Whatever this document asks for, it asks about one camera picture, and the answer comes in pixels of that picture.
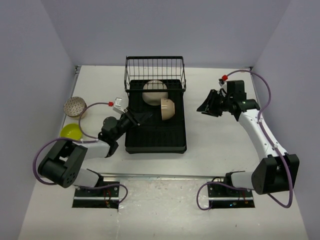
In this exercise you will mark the beige bowl with leaf print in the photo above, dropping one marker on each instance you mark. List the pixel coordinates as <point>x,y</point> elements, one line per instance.
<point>167,108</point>

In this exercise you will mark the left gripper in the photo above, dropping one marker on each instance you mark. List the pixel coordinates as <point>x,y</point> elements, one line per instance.
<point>143,117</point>

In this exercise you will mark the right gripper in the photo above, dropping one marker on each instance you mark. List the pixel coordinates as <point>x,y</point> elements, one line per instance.
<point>208,107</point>

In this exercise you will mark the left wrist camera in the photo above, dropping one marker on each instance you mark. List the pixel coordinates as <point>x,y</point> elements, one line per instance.
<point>117,105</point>

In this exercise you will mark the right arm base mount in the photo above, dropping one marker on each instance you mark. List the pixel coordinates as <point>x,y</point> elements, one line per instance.
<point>220,197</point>

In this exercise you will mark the black dish rack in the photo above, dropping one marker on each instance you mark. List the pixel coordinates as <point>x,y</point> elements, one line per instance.
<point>155,74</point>

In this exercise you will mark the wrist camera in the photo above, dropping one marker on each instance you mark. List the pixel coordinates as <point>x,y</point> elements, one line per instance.
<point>223,82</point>
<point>117,105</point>

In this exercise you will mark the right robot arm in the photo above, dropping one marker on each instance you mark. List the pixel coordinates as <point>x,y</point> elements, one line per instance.
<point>277,169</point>

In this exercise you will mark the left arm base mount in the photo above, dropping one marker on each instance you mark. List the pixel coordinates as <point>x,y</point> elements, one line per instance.
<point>107,198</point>

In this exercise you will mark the yellow-green bowl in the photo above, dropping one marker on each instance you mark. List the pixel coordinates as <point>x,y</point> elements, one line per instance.
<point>71,131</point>

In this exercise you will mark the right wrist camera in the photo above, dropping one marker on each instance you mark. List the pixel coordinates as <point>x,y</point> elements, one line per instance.
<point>223,82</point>

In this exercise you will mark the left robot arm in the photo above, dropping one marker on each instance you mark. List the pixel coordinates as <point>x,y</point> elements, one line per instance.
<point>59,162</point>

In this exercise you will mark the blue patterned bowl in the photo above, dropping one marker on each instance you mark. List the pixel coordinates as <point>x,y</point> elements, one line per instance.
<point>74,106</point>

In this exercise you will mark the large cream bowl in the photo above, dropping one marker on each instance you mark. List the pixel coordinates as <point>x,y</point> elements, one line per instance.
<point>154,98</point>

